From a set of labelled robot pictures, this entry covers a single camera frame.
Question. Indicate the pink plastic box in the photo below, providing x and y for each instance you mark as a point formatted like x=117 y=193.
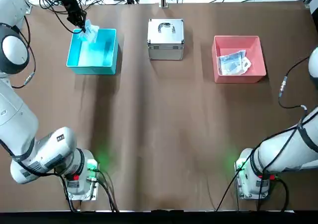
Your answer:
x=236 y=78

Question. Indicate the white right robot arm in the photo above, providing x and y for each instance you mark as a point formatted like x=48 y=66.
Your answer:
x=278 y=149

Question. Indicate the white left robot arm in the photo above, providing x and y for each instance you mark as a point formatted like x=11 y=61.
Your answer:
x=20 y=124

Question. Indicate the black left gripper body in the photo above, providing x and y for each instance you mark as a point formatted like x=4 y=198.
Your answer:
x=73 y=9

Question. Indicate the used blue face mask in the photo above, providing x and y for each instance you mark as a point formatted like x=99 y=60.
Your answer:
x=90 y=32

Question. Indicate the blue plastic box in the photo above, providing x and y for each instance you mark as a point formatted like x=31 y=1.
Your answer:
x=92 y=70

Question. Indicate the silver aluminium case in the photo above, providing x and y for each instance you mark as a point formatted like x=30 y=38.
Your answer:
x=165 y=42

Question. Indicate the mask package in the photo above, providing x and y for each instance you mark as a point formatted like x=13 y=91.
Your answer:
x=232 y=62

